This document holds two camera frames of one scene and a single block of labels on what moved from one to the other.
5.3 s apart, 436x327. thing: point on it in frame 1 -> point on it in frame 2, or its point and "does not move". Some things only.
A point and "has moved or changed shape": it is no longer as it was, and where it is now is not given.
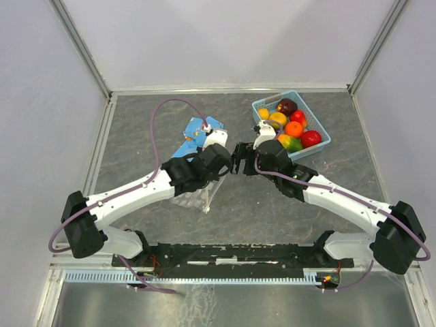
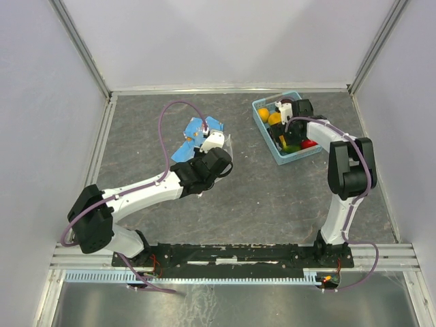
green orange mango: [290, 143] does not move
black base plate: [192, 257] does not move
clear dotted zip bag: [202, 197] has moved or changed shape
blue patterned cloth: [195, 135] does not move
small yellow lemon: [263, 113] does not move
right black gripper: [244, 151] -> [277, 130]
